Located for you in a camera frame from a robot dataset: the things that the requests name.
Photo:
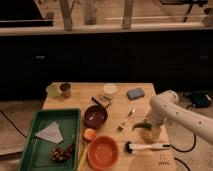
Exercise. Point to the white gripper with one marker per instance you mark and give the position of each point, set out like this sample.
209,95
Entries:
156,131

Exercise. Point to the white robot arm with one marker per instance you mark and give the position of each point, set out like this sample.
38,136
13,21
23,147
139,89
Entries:
165,106

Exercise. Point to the orange bowl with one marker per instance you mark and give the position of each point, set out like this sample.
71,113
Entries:
103,153

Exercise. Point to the purple bowl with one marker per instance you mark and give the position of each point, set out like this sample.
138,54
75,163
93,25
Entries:
95,116

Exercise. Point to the black and white dish brush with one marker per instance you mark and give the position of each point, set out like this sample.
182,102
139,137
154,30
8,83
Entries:
130,147

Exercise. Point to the metal fork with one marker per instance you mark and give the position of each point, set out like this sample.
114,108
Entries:
123,123

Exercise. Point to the blue sponge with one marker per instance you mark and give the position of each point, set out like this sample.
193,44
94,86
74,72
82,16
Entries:
135,94

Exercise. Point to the dark blue object on floor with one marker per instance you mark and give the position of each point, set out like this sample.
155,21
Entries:
201,100

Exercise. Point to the brown wooden block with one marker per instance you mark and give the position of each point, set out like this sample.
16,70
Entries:
99,99

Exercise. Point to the white cup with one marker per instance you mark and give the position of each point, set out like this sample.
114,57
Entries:
109,90

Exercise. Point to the orange fruit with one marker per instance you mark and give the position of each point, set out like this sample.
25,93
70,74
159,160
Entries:
89,134

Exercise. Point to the yellow banana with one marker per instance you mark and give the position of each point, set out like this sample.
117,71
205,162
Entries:
82,158

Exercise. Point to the bunch of red grapes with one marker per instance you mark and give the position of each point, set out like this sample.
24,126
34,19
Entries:
59,154

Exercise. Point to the brown cup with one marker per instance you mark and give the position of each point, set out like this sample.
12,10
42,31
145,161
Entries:
65,90

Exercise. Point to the white folded cloth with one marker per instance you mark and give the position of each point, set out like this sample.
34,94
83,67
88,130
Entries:
51,133

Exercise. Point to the yellow-green cup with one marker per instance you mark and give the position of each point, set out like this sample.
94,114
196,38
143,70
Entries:
53,91

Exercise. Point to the green plastic tray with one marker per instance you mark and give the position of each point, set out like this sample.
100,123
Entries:
36,155

